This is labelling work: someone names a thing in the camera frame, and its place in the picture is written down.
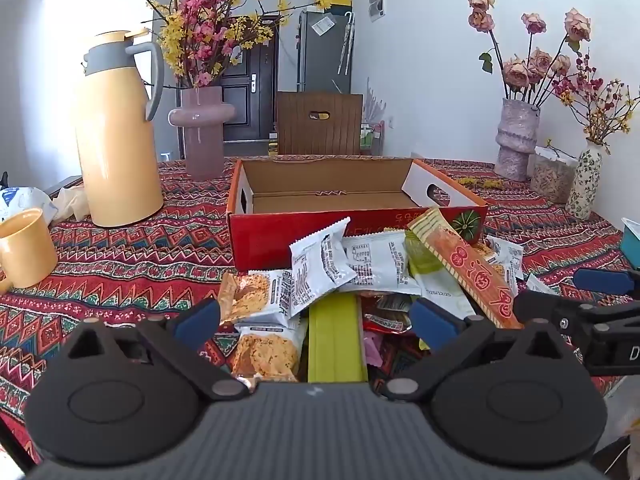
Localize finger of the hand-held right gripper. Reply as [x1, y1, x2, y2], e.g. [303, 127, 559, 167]
[572, 268, 640, 301]
[514, 290, 601, 336]

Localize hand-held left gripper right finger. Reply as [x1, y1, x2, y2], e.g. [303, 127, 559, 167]
[382, 297, 576, 403]

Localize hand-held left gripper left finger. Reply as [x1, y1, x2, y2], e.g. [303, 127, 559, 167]
[65, 300, 251, 402]

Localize green white snack packet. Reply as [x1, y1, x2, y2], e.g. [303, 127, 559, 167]
[404, 237, 477, 317]

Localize orange brown crisp packet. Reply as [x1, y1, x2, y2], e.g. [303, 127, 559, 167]
[217, 269, 295, 326]

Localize orange red long snack packet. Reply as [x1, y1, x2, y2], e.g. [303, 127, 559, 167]
[406, 207, 524, 331]

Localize pink snack packet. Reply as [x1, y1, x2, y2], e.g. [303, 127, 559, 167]
[364, 334, 387, 367]

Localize white snack packet black print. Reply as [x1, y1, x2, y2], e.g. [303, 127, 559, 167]
[341, 229, 422, 297]
[289, 216, 359, 319]

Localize lime green snack packet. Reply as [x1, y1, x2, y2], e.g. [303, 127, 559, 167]
[307, 294, 369, 385]

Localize red cardboard box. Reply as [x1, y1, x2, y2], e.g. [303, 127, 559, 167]
[226, 156, 489, 272]

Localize small white snack packet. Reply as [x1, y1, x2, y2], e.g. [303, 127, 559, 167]
[484, 235, 526, 282]
[525, 272, 557, 297]

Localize teal container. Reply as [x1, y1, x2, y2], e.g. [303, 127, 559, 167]
[620, 217, 640, 272]

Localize floral ceramic vase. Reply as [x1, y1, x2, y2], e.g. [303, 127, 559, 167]
[565, 139, 603, 221]

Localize clear plastic seed container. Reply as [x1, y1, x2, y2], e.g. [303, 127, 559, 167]
[529, 146, 578, 205]

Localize fallen yellow petals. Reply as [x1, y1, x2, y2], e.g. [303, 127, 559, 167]
[457, 176, 506, 191]

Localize textured pink vase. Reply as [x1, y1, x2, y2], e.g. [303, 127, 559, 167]
[495, 98, 542, 182]

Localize red and yellow berry branches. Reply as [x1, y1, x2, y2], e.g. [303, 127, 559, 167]
[545, 50, 640, 156]

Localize beige crumpled cloth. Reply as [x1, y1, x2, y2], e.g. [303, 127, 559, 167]
[50, 186, 92, 221]

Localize yellow ceramic mug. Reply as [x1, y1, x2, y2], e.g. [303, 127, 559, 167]
[0, 208, 59, 295]

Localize mauve glass vase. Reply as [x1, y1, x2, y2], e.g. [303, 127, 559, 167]
[168, 86, 236, 182]

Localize small storage rack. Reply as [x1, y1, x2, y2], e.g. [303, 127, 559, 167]
[360, 120, 386, 156]

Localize white plastic bag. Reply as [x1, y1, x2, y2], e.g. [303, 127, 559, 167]
[0, 186, 60, 226]

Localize dark brown door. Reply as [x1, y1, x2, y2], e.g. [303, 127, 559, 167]
[220, 17, 280, 143]

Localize dried pink roses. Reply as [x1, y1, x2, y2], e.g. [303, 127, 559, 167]
[466, 0, 593, 108]

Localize grey refrigerator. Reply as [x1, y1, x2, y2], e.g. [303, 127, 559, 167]
[297, 9, 353, 95]

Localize white folded umbrella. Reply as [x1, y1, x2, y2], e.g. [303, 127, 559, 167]
[337, 11, 356, 76]

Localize pink and yellow blossom branches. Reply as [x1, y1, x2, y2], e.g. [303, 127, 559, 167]
[122, 0, 342, 90]

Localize yellow thermos jug grey handle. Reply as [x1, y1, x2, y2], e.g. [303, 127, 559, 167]
[74, 29, 166, 228]

